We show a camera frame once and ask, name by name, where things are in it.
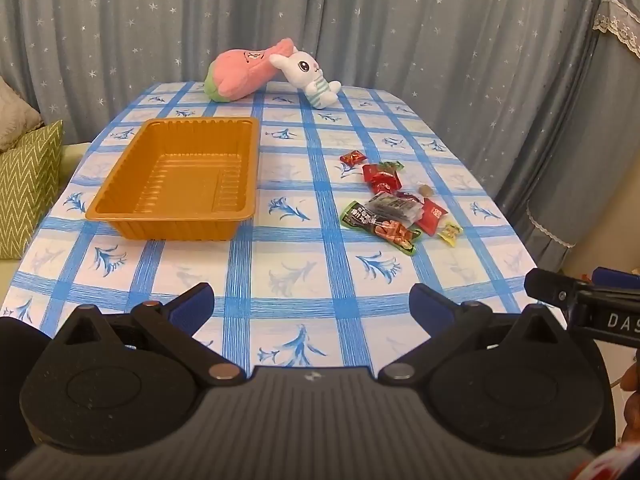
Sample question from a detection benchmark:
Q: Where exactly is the blue checked tablecloth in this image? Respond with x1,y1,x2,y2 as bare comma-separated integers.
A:
0,81,551,376

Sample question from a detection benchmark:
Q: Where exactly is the green zigzag pillow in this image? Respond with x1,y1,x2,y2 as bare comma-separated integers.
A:
0,120,65,261

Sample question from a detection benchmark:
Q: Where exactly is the person's right hand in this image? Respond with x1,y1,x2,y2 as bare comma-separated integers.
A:
619,360,640,442

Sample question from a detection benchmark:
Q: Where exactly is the red foil snack packet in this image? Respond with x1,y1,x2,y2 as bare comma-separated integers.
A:
362,164,403,195

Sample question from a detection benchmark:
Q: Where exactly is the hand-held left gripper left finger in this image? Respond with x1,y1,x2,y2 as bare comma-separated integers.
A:
50,282,247,387

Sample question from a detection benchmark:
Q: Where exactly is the orange plastic tray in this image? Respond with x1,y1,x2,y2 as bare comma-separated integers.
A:
85,116,261,242

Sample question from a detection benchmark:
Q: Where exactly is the white rabbit plush toy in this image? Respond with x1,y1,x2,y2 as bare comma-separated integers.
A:
269,50,343,109

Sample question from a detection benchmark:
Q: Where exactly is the pink plush toy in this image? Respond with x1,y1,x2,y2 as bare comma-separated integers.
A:
204,37,297,103

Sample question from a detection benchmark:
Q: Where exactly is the grey star print curtain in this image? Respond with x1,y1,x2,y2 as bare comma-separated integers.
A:
0,0,608,201

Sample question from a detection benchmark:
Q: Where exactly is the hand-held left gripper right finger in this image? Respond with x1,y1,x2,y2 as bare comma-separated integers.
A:
377,282,568,387

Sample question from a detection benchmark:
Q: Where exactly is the pale green sofa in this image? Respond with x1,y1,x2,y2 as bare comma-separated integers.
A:
0,142,91,311

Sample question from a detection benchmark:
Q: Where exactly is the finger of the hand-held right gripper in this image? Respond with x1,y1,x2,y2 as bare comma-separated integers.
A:
525,268,640,311
592,266,640,288

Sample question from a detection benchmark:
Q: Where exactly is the long green dark snack packet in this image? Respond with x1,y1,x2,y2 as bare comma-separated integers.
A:
340,201,422,257

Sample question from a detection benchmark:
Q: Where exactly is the beige pillow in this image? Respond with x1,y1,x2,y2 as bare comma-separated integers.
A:
0,77,43,153

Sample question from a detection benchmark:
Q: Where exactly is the red white candy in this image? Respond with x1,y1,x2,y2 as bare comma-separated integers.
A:
414,198,447,237

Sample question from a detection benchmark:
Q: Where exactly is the dark clear snack packet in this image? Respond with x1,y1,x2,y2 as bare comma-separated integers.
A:
363,191,423,228

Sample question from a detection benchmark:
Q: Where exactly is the yellow candy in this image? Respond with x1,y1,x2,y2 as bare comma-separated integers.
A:
438,222,464,248

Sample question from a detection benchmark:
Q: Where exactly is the red white clothing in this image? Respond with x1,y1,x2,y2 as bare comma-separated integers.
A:
575,442,640,480

